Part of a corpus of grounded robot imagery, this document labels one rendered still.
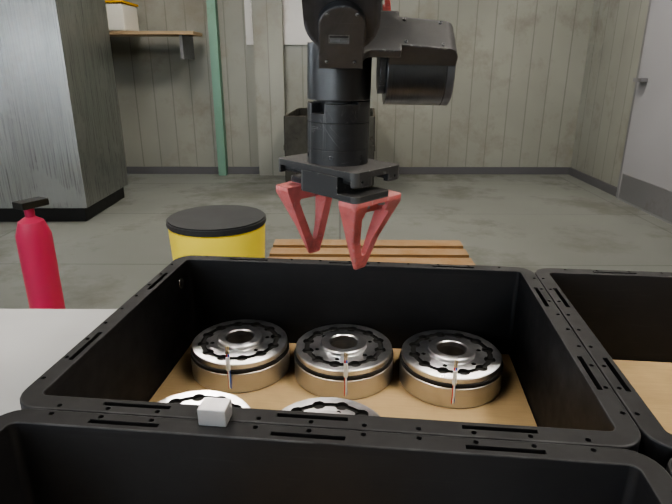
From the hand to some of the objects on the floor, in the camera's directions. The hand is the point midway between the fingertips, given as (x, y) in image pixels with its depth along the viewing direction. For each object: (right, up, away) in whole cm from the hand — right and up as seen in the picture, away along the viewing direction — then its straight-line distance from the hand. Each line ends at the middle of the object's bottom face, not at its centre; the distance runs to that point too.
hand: (336, 251), depth 54 cm
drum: (-46, -43, +172) cm, 183 cm away
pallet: (+19, -15, +252) cm, 254 cm away
